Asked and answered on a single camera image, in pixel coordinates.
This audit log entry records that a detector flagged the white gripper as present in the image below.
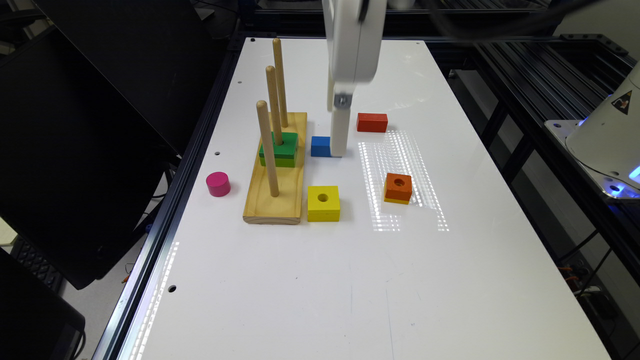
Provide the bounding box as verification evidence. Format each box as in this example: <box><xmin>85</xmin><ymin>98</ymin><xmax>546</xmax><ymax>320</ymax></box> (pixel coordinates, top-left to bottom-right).
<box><xmin>322</xmin><ymin>0</ymin><xmax>387</xmax><ymax>157</ymax></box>

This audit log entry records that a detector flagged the yellow block with hole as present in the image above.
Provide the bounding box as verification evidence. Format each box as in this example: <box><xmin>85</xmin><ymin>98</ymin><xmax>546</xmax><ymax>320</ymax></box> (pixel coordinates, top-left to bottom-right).
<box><xmin>307</xmin><ymin>186</ymin><xmax>341</xmax><ymax>222</ymax></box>

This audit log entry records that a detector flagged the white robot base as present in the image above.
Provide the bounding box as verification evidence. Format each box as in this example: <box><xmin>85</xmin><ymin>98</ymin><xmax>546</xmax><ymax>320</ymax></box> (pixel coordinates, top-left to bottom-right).
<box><xmin>545</xmin><ymin>67</ymin><xmax>639</xmax><ymax>201</ymax></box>

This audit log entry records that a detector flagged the red rectangular block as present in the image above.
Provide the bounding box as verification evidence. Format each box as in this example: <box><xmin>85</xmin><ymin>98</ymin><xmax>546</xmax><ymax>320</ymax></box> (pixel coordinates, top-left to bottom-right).
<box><xmin>356</xmin><ymin>113</ymin><xmax>388</xmax><ymax>133</ymax></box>

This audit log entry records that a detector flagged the blue rectangular block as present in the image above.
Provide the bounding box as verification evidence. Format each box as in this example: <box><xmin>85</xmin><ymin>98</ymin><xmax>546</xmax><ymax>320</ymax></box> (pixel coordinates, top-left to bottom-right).
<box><xmin>311</xmin><ymin>136</ymin><xmax>331</xmax><ymax>157</ymax></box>

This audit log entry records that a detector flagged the dark green square block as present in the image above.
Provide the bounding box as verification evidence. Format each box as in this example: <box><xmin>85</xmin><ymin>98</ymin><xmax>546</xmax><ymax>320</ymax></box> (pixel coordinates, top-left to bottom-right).
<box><xmin>272</xmin><ymin>132</ymin><xmax>298</xmax><ymax>159</ymax></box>

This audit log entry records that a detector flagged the light green square block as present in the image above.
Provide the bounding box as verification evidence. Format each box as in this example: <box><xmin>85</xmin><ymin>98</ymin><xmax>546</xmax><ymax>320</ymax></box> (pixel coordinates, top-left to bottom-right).
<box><xmin>259</xmin><ymin>157</ymin><xmax>296</xmax><ymax>168</ymax></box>

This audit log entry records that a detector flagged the orange block with hole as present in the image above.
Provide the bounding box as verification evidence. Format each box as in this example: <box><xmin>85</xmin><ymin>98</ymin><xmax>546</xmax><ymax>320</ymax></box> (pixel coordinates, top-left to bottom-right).
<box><xmin>383</xmin><ymin>173</ymin><xmax>413</xmax><ymax>199</ymax></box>

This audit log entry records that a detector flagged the thin yellow block under orange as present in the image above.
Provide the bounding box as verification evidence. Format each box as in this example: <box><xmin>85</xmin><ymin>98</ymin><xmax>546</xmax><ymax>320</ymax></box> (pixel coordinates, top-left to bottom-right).
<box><xmin>383</xmin><ymin>196</ymin><xmax>410</xmax><ymax>205</ymax></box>

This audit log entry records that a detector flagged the pink cylinder block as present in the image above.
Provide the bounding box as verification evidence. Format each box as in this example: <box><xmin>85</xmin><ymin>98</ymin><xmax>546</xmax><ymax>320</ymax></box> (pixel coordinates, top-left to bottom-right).
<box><xmin>206</xmin><ymin>171</ymin><xmax>231</xmax><ymax>197</ymax></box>

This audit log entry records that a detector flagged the middle wooden peg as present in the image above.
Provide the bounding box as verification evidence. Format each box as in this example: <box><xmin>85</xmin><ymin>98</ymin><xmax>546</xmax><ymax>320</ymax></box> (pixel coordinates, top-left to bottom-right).
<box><xmin>265</xmin><ymin>65</ymin><xmax>284</xmax><ymax>146</ymax></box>

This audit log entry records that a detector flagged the wooden peg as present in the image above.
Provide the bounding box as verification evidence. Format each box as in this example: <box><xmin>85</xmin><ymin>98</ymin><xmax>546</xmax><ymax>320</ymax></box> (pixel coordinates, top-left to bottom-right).
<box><xmin>272</xmin><ymin>38</ymin><xmax>289</xmax><ymax>128</ymax></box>
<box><xmin>256</xmin><ymin>100</ymin><xmax>279</xmax><ymax>197</ymax></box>
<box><xmin>265</xmin><ymin>65</ymin><xmax>284</xmax><ymax>146</ymax></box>

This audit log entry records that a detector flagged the front wooden peg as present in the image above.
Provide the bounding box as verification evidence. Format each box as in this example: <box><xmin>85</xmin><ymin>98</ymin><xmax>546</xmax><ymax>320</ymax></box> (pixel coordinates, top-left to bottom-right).
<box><xmin>256</xmin><ymin>100</ymin><xmax>279</xmax><ymax>197</ymax></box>

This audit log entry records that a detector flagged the rear wooden peg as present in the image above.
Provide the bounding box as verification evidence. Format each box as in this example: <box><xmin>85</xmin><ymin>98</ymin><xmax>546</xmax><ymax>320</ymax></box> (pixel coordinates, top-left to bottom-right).
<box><xmin>272</xmin><ymin>38</ymin><xmax>289</xmax><ymax>128</ymax></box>

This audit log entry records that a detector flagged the wooden peg base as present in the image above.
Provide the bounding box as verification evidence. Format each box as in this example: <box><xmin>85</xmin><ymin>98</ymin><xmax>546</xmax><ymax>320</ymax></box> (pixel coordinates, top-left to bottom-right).
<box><xmin>243</xmin><ymin>112</ymin><xmax>307</xmax><ymax>225</ymax></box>

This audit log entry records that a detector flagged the black panel left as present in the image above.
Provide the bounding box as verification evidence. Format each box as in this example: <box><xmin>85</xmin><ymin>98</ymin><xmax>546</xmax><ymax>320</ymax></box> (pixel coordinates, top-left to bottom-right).
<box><xmin>1</xmin><ymin>0</ymin><xmax>217</xmax><ymax>289</ymax></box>

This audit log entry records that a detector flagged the black keyboard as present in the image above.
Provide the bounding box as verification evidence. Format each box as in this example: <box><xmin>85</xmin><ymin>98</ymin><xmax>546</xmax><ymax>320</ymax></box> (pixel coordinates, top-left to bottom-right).
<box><xmin>10</xmin><ymin>236</ymin><xmax>63</xmax><ymax>294</ymax></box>

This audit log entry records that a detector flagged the black aluminium frame right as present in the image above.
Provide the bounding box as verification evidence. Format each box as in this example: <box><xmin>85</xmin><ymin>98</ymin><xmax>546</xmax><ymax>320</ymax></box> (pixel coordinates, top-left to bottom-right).
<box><xmin>429</xmin><ymin>33</ymin><xmax>640</xmax><ymax>281</ymax></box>

